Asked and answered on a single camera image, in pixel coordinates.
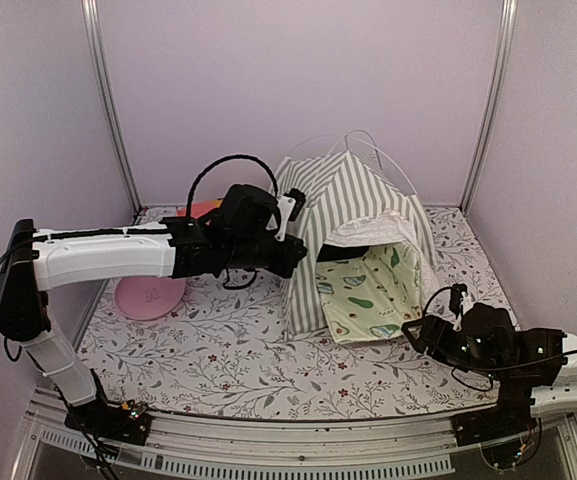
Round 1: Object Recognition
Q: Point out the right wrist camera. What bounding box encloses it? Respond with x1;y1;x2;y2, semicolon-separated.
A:
449;283;472;332

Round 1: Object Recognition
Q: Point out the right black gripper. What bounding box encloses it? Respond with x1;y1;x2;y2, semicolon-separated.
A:
402;315;505;381

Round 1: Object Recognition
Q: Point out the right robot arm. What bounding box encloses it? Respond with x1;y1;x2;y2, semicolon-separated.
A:
401;303;577;436

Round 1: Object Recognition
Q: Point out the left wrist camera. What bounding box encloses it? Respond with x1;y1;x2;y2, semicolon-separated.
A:
268;188;306;242

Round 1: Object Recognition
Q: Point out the pink round plate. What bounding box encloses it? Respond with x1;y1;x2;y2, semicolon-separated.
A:
114;277;186;322

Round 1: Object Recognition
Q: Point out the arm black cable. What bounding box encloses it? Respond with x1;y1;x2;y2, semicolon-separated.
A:
420;284;577;394
186;154;280;291

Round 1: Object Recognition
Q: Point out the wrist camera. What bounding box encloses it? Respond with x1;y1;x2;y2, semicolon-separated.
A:
449;283;472;332
268;188;306;242

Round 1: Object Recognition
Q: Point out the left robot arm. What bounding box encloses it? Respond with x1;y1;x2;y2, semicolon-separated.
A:
0;184;307;434

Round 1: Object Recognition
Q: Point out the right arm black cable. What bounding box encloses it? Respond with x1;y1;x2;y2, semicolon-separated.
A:
420;284;577;394

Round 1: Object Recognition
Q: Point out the left aluminium frame post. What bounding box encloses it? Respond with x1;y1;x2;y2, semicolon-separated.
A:
81;0;143;216

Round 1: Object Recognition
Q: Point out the avocado print cushion mat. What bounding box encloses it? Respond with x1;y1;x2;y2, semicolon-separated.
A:
315;242;433;344

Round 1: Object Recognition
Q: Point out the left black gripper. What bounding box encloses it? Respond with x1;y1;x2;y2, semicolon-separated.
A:
225;234;309;280

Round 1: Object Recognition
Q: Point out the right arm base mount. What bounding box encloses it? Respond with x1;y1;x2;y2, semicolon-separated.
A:
450;381;543;471

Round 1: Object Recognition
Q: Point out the pink bowl in feeder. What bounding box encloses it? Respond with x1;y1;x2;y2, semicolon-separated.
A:
190;202;208;218

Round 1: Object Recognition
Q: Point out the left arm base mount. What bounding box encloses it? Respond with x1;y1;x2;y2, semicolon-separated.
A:
63;381;153;446

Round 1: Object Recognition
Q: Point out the striped fabric pet tent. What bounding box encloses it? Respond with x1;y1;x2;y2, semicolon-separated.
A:
277;151;439;339

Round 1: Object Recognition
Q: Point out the aluminium frame post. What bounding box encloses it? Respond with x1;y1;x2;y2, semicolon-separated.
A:
81;0;143;216
459;0;518;217

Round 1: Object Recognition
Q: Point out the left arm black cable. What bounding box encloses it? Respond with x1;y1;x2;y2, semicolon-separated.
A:
186;154;280;291

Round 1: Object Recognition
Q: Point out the floral table cloth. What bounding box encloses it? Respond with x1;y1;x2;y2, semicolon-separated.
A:
65;202;542;421

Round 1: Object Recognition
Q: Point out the right aluminium frame post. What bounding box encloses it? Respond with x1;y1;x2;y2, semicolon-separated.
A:
459;0;518;217

